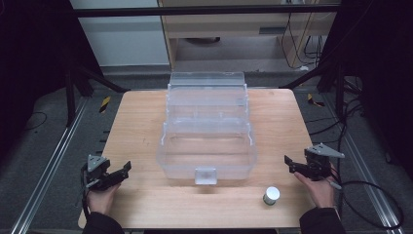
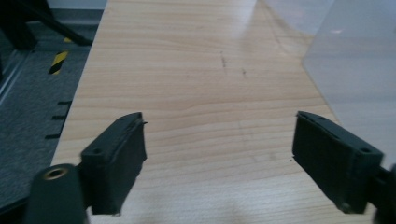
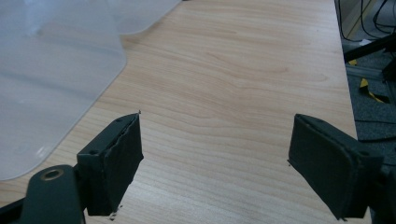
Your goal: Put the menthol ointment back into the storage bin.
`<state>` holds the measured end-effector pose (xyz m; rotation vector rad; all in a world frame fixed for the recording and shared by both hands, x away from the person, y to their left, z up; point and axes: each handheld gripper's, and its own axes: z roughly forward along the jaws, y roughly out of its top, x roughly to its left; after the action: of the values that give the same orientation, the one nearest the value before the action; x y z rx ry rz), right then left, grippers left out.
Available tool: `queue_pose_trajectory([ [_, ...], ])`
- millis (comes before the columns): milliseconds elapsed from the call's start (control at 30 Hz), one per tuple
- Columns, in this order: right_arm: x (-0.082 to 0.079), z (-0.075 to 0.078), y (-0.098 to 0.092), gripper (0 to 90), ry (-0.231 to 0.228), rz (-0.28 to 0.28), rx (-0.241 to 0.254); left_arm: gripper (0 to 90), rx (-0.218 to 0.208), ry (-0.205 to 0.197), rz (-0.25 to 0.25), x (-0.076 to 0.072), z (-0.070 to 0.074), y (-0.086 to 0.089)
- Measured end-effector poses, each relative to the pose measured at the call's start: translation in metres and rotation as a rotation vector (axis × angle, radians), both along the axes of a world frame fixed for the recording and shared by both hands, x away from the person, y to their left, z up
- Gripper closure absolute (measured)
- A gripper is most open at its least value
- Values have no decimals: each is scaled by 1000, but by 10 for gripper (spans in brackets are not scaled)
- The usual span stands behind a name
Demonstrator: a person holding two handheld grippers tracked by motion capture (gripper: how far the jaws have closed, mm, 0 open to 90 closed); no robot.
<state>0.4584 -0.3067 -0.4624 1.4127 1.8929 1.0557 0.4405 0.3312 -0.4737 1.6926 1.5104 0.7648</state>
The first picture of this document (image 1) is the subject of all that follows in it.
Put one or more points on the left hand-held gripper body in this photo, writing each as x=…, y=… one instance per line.
x=96, y=169

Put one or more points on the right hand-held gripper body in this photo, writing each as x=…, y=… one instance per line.
x=319, y=164

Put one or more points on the person's left hand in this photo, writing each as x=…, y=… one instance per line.
x=101, y=199

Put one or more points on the person's right hand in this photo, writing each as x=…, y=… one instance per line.
x=319, y=193

